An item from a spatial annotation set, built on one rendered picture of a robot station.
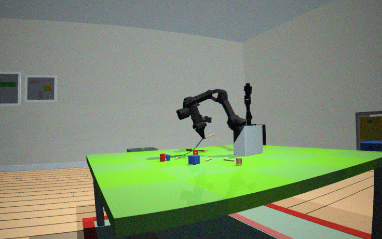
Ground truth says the dark red cylinder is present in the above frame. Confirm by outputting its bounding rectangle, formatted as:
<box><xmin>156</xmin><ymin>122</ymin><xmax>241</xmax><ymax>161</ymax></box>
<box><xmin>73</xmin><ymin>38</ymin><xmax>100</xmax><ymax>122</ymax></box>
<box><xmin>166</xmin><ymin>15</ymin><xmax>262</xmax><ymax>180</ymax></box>
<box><xmin>160</xmin><ymin>153</ymin><xmax>166</xmax><ymax>162</ymax></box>

